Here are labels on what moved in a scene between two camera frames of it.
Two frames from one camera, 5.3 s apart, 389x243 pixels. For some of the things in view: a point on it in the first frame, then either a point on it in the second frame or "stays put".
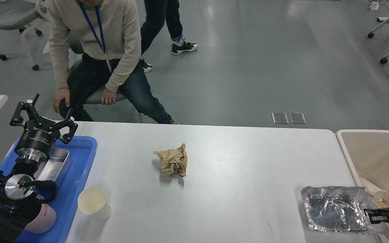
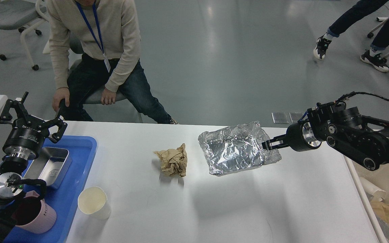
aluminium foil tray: x=340 y=209 to x=236 y=147
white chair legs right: x=384 y=60 stays put
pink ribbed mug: x=45 y=220 stays put
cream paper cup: x=93 y=200 stays put
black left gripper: x=37 y=140 to x=27 y=135
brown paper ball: x=174 y=161 stays put
